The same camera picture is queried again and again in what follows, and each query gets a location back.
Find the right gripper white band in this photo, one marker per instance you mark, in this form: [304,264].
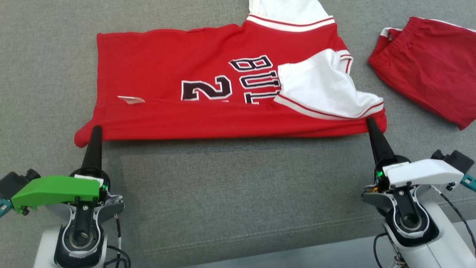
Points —
[420,173]

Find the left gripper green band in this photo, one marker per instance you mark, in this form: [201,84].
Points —
[55,190]

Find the red Bulls 23 shorts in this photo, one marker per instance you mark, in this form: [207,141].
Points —
[427,67]

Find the red jersey with white sleeves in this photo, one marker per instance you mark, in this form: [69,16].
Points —
[167,63]

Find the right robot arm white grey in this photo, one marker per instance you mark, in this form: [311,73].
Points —
[442,238]

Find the grey fabric sofa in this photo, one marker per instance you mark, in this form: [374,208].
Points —
[238,193]

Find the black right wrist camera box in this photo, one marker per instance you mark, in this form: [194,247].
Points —
[461,160]

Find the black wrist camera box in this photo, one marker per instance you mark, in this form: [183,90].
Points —
[461,160]
[15,184]

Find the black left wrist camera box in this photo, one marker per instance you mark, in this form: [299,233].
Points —
[15,184]

